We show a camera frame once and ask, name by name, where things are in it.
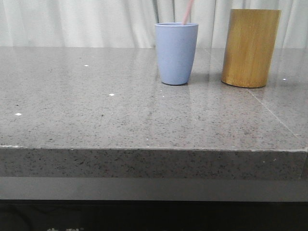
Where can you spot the bamboo cylinder holder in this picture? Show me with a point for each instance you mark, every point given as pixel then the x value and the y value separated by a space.
pixel 249 47

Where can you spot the white curtain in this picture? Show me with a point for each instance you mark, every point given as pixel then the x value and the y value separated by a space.
pixel 130 23

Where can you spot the pink chopstick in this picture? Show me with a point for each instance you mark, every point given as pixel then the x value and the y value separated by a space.
pixel 187 12

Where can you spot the blue plastic cup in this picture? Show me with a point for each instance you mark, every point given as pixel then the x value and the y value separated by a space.
pixel 175 49

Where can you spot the dark cabinet below counter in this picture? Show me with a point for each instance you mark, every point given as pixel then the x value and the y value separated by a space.
pixel 152 216

